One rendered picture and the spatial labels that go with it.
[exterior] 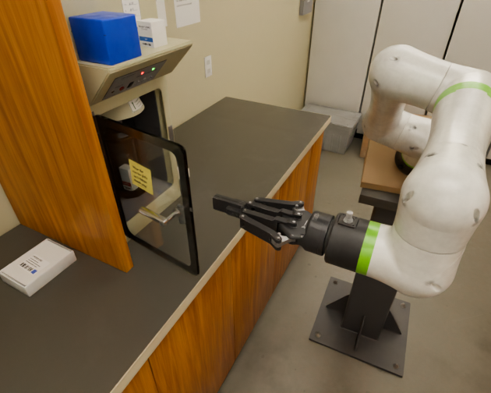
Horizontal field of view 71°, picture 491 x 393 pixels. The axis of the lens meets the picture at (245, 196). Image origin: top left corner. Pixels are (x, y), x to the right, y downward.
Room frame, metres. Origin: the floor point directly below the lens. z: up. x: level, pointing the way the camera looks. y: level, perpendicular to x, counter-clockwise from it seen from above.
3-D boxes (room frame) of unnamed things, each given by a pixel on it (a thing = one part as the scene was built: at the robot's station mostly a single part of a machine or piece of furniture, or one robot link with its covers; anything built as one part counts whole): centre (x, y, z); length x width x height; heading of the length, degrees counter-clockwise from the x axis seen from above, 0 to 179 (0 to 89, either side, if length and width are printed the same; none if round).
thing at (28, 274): (0.70, 0.61, 0.96); 0.16 x 0.12 x 0.04; 152
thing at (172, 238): (0.72, 0.25, 1.19); 0.30 x 0.01 x 0.40; 55
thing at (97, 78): (0.92, 0.27, 1.46); 0.32 x 0.12 x 0.10; 153
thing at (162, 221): (0.65, 0.21, 1.20); 0.10 x 0.05 x 0.03; 55
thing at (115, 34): (0.84, 0.31, 1.56); 0.10 x 0.10 x 0.09; 63
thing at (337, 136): (3.39, -0.86, 0.17); 0.60 x 0.42 x 0.33; 61
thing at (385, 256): (0.39, -0.26, 1.31); 0.14 x 0.11 x 0.13; 63
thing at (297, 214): (0.52, -0.05, 1.30); 0.11 x 0.01 x 0.04; 62
